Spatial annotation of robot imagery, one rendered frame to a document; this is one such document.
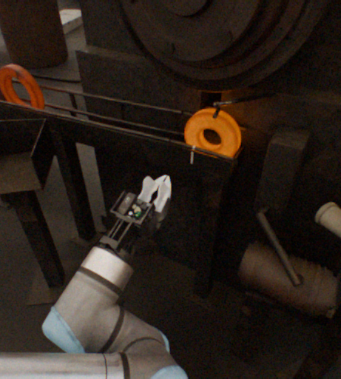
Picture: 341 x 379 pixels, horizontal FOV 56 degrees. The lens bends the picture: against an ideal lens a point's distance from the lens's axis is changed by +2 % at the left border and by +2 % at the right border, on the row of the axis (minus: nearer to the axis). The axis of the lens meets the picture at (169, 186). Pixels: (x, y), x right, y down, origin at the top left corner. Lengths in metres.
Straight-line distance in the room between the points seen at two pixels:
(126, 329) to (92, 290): 0.09
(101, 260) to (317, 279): 0.53
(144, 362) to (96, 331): 0.12
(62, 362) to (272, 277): 0.56
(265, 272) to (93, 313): 0.46
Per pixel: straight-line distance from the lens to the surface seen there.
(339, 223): 0.80
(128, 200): 0.62
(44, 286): 1.51
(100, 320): 0.59
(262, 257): 0.87
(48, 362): 0.49
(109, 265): 0.58
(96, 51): 1.11
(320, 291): 0.88
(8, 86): 1.38
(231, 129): 0.84
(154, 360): 0.52
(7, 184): 1.05
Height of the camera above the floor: 1.21
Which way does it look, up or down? 41 degrees down
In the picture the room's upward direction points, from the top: straight up
